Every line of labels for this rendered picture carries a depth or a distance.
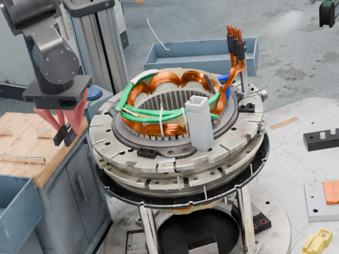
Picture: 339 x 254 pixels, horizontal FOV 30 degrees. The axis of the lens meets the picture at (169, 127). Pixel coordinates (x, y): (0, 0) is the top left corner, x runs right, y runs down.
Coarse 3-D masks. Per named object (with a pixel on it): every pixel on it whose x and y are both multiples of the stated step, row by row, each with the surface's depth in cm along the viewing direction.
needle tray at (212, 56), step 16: (160, 48) 151; (176, 48) 150; (192, 48) 149; (208, 48) 148; (224, 48) 148; (256, 48) 141; (144, 64) 142; (160, 64) 141; (176, 64) 140; (192, 64) 140; (208, 64) 139; (224, 64) 138; (256, 64) 140
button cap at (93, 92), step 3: (93, 87) 141; (90, 90) 140; (93, 90) 139; (96, 90) 139; (99, 90) 140; (90, 93) 138; (93, 93) 138; (96, 93) 138; (99, 93) 139; (87, 96) 138; (90, 96) 138; (93, 96) 138; (96, 96) 138
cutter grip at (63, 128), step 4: (60, 128) 109; (64, 128) 108; (60, 132) 108; (64, 132) 108; (56, 136) 107; (60, 136) 107; (64, 136) 109; (56, 140) 106; (60, 140) 107; (56, 144) 107
